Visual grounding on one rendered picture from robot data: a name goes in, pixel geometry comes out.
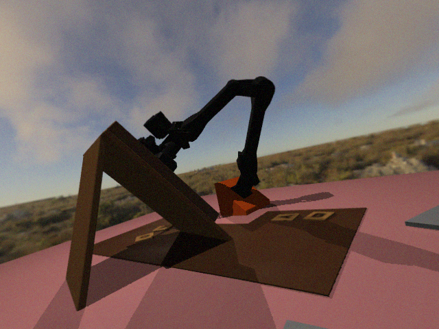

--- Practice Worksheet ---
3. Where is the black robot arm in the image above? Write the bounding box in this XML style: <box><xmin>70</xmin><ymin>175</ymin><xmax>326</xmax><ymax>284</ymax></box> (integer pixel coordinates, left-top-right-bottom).
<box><xmin>138</xmin><ymin>76</ymin><xmax>275</xmax><ymax>199</ymax></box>

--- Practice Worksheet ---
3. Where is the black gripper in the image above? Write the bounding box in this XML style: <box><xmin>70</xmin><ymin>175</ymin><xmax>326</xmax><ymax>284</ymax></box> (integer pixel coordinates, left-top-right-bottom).
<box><xmin>155</xmin><ymin>143</ymin><xmax>177</xmax><ymax>172</ymax></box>

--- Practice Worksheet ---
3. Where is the grey rectangular tile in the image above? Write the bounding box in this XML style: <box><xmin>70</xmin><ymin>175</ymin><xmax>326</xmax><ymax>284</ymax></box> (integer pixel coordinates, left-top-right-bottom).
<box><xmin>284</xmin><ymin>320</ymin><xmax>328</xmax><ymax>329</ymax></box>
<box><xmin>405</xmin><ymin>205</ymin><xmax>439</xmax><ymax>230</ymax></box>

